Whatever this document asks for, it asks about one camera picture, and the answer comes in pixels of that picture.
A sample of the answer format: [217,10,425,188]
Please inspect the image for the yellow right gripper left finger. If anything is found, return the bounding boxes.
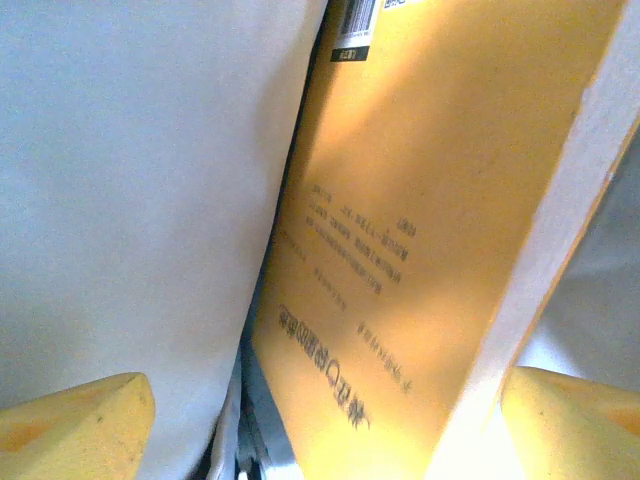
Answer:
[0,371,157,480]

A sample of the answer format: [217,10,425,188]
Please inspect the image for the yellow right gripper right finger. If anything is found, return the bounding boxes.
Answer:
[501,366,640,480]

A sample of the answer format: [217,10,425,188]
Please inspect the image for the navy blue student backpack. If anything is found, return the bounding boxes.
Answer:
[0,0,640,480]

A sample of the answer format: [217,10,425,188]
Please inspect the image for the yellow book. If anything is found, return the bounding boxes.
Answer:
[248,0,640,480]

